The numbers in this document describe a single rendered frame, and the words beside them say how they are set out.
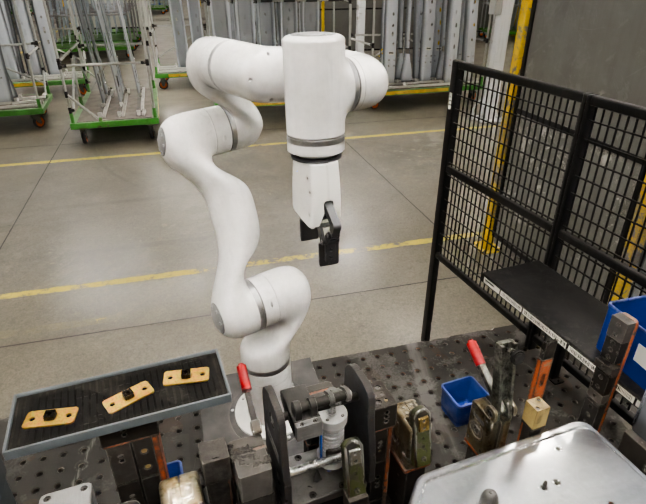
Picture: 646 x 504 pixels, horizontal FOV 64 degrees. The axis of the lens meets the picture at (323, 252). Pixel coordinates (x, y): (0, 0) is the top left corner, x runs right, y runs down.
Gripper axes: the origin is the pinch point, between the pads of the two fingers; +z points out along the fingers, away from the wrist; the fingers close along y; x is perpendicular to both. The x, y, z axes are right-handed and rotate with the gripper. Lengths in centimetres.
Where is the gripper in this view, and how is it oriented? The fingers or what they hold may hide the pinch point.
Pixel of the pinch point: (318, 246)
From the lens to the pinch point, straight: 82.9
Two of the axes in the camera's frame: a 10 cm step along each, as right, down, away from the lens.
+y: 3.4, 4.4, -8.3
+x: 9.4, -1.7, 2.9
